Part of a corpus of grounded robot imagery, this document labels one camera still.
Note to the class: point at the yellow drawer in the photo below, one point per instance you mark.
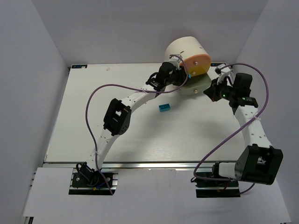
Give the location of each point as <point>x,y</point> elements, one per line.
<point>200,70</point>

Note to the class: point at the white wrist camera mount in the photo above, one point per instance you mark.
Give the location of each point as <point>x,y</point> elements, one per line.
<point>175,60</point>
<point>223,71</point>

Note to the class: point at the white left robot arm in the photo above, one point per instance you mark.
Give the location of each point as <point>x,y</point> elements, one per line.
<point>117,118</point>

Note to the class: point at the orange drawer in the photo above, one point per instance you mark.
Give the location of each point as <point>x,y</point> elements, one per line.
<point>198,62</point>

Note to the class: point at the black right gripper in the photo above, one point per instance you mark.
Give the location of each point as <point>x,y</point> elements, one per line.
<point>210,92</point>

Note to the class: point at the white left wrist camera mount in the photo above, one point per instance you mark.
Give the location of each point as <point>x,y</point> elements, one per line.
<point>175,60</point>

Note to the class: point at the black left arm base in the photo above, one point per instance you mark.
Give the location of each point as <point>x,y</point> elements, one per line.
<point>88,181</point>

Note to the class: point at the long teal lego brick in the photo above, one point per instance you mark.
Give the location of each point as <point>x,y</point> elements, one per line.
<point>164,107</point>

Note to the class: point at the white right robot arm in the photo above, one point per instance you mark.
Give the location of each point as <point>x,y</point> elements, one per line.
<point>260,161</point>

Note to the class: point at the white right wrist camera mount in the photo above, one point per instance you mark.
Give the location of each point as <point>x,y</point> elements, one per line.
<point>223,71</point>

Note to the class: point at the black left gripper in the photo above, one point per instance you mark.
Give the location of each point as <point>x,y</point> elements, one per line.
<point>180,76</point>

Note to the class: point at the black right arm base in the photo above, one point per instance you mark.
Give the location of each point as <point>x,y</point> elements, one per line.
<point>215,189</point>

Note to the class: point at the white cylindrical drawer cabinet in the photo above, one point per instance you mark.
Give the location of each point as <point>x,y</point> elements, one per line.
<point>185,46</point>

